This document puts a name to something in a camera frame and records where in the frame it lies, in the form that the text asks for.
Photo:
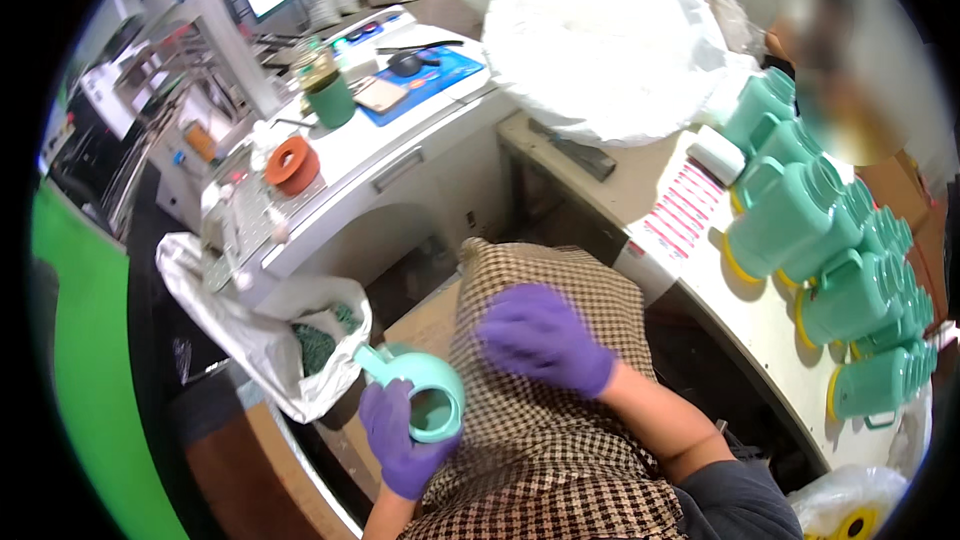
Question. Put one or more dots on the black pen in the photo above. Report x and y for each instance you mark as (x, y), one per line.
(420, 46)

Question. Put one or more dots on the green panel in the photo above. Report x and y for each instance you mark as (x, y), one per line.
(90, 360)

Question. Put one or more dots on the red striped label sheet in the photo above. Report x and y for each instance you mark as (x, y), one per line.
(684, 208)

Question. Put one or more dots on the white machine cabinet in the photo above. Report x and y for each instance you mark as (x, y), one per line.
(390, 165)

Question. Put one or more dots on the row of teal jugs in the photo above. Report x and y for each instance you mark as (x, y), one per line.
(832, 255)

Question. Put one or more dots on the person's right hand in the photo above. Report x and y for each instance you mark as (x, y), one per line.
(551, 345)

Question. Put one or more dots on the black computer mouse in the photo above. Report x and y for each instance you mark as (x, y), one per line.
(405, 64)

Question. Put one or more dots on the orange tape roll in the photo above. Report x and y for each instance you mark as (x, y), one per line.
(291, 165)

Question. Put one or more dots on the person's left hand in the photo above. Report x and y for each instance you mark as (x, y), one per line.
(394, 450)

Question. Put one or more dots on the person's legs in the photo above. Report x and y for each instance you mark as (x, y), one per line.
(540, 457)

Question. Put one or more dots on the person's right fingers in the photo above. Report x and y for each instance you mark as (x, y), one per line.
(504, 334)

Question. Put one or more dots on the blue mouse mat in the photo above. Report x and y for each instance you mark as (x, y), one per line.
(431, 79)

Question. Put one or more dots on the green cup with glass jar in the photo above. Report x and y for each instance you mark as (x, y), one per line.
(328, 90)

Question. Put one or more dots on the white bag of green caps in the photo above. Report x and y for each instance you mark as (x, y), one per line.
(255, 330)

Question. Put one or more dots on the clear bag of yellow lids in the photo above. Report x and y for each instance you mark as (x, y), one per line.
(847, 502)

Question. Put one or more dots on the large white plastic bag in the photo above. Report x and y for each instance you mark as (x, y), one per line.
(600, 45)

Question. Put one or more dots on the white machine column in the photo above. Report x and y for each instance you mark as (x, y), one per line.
(225, 30)

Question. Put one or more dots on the teal plastic jug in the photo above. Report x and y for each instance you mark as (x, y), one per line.
(420, 379)

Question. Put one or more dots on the brown cardboard box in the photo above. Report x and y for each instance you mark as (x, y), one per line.
(904, 202)

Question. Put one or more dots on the person's body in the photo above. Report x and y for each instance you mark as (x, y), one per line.
(739, 502)

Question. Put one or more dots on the white control panel with buttons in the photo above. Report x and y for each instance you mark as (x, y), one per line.
(371, 28)

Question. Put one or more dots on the black flat tool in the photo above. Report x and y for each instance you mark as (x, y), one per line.
(574, 150)

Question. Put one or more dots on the white paper roll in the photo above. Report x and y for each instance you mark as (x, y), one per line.
(718, 156)

